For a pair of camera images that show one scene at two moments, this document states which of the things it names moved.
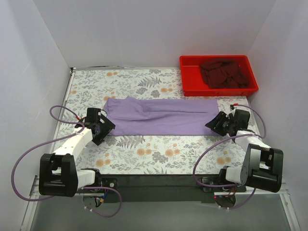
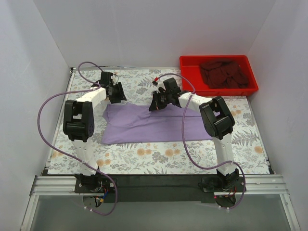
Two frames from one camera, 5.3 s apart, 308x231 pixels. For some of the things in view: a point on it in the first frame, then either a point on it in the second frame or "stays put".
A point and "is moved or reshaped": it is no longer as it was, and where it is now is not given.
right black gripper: x=218 y=123 → x=158 y=100
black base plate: x=159 y=187 stays put
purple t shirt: x=134 y=116 is moved or reshaped
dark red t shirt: x=223 y=74 stays put
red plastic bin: x=217 y=75 stays put
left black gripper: x=103 y=127 → x=118 y=93
